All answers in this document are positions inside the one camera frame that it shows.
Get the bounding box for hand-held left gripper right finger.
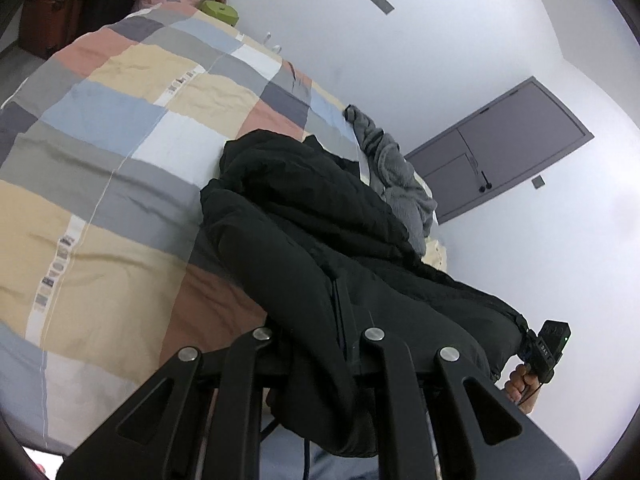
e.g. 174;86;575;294
360;327;582;480

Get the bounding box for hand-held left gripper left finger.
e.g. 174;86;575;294
56;327;275;480

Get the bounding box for black puffer jacket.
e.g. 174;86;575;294
200;129;531;458

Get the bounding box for person's right hand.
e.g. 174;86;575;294
504;362;544;415

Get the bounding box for blue jeans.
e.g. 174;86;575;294
260;440;383;480

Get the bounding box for grey fleece garment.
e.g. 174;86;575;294
344;104;438;256

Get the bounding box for grey door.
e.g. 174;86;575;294
404;76;595;225

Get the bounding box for patchwork bed cover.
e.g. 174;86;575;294
0;2;448;456

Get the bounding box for green roll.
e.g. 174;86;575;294
200;1;240;27

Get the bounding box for red suitcase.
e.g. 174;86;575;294
20;0;83;58

